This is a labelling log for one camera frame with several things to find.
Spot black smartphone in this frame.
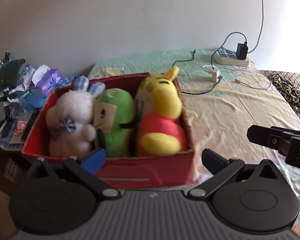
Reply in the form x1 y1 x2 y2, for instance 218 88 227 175
21 109 40 142

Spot white charging cable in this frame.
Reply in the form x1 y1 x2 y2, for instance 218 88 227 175
202 64 272 91

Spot dark green clothing pile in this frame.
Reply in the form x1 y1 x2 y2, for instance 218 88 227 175
0 59 25 107

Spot white plush bunny plaid ears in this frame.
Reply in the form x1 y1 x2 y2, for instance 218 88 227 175
74 76 106 98

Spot black power adapter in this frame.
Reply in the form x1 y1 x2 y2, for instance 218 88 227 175
236 41 248 60

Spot yellow pink plush bear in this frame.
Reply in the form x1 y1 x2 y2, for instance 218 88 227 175
135 66 187 157

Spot purple tissue pack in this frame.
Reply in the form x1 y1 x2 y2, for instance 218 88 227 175
30 64 62 98

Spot white power strip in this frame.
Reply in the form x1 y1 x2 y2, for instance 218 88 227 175
212 49 250 67

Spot grey power strip cord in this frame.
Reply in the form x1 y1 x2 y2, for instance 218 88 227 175
247 0 265 54

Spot leopard print scarf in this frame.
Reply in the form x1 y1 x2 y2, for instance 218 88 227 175
269 74 300 113

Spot black charger cable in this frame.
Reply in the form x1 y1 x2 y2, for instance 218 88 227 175
171 31 248 95

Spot small red white packet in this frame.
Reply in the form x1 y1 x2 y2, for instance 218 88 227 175
14 121 27 133

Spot white usb charger plug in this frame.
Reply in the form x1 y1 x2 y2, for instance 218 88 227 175
210 69 220 83

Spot green plush pea doll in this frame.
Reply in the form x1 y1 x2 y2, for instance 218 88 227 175
93 88 135 158

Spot pink white plush with bow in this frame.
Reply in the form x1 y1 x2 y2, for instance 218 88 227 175
45 90 96 158

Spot blue plastic case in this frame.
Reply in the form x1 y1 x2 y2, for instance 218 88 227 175
24 94 45 109

